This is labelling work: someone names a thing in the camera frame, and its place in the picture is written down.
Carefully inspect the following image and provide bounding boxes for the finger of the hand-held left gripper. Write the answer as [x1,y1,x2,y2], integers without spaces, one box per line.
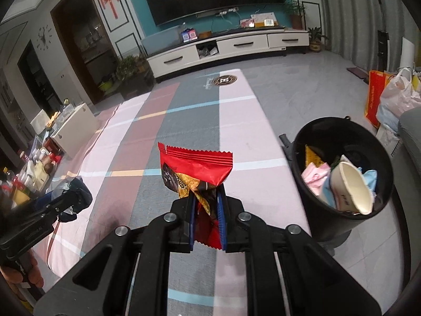
[29,184,81,220]

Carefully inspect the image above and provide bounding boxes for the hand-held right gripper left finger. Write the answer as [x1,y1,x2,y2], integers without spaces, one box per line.
[33,189,198,316]

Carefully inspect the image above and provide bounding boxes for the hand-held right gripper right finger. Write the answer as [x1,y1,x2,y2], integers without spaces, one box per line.
[217,192,384,316]

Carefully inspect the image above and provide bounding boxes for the red snack packet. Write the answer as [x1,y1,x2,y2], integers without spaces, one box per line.
[158,142,233,250]

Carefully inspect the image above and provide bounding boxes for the black trash bin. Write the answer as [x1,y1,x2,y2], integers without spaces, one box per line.
[291,116,395,242]

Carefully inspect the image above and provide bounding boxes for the person's left hand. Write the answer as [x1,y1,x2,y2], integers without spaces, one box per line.
[0,248,45,301]

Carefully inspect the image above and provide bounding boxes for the cluster of bottles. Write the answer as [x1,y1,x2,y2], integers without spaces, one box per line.
[0,135,64,206]

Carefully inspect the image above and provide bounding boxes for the white storage box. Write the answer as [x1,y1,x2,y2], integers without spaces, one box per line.
[51,103,100,159]

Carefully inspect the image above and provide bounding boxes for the checked tablecloth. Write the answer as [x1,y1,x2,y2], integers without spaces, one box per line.
[43,69,313,316]

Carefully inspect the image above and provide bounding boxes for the yellow snack packet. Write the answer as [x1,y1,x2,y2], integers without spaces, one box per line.
[304,145,325,172]

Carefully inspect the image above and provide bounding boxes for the white paper cup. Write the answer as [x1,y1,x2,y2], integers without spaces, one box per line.
[329,161,374,217]

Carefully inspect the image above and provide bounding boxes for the light blue packet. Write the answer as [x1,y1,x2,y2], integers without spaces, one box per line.
[322,169,378,206]

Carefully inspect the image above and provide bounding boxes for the leafy potted plant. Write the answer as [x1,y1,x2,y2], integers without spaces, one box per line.
[116,55,146,83]

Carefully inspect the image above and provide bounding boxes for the white television cabinet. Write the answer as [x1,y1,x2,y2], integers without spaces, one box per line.
[146,28,310,83]

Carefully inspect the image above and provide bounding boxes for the glass tank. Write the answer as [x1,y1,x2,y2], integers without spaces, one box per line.
[141,26,185,57]

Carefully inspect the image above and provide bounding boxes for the red shopping bag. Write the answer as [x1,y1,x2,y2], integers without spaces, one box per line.
[364,70,396,130]

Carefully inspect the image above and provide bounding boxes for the dark floor mat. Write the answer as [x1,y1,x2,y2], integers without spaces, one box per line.
[346,67,371,83]

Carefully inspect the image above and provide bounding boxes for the small potted plant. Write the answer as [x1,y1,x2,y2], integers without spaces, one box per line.
[307,26,330,53]

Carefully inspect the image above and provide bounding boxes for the grey sofa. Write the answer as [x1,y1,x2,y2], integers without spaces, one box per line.
[396,107,421,206]

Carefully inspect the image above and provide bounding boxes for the white display card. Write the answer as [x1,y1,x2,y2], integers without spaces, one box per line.
[250,12,275,27]

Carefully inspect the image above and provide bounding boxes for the white plastic bag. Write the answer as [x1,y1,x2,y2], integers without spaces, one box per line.
[377,68,421,123]

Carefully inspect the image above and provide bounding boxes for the tall potted plant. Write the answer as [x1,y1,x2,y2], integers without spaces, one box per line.
[283,0,306,31]

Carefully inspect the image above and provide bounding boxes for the black floor lamp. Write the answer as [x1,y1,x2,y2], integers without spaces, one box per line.
[370,0,393,73]

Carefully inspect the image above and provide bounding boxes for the black wall clock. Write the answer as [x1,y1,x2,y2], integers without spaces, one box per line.
[34,26,54,49]

